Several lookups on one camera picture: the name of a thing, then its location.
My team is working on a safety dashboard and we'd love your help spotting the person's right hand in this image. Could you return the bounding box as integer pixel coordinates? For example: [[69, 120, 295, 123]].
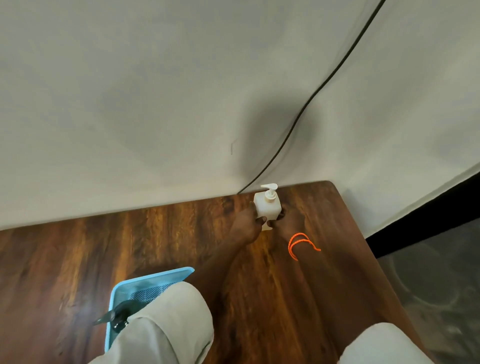
[[266, 206, 305, 245]]

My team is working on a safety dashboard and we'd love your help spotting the person's left hand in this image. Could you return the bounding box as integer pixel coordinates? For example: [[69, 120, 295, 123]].
[[229, 202, 268, 247]]

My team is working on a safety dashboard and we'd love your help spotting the white pump bottle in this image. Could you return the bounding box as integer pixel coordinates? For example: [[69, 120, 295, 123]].
[[253, 183, 282, 232]]

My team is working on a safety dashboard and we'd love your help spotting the person's right forearm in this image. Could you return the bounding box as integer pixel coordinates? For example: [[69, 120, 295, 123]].
[[288, 238, 377, 340]]

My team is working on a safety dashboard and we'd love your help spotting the person's left forearm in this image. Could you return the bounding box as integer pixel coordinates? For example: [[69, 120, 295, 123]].
[[187, 237, 256, 301]]

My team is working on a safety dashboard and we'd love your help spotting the light blue plastic tray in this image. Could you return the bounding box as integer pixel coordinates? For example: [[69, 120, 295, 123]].
[[104, 266, 195, 353]]

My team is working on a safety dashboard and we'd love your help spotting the white left shirt sleeve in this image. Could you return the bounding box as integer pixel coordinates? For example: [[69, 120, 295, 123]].
[[88, 281, 215, 364]]

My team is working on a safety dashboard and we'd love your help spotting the white shirt sleeve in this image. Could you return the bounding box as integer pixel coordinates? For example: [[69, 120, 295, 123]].
[[88, 281, 215, 364], [337, 322, 436, 364]]

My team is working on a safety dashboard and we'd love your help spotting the black baseboard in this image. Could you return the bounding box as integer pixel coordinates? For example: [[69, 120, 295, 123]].
[[365, 162, 480, 259]]

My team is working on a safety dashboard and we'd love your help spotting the white right shirt sleeve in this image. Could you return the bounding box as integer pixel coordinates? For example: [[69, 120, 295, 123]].
[[337, 322, 436, 364]]

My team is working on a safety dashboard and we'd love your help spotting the dark grey tool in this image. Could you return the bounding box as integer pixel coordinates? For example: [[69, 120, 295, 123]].
[[92, 299, 151, 334]]

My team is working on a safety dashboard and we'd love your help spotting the orange thread bracelet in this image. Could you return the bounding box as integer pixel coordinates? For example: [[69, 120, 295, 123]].
[[287, 232, 322, 262]]

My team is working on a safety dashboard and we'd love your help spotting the black cable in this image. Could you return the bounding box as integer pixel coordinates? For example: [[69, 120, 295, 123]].
[[237, 0, 387, 194]]

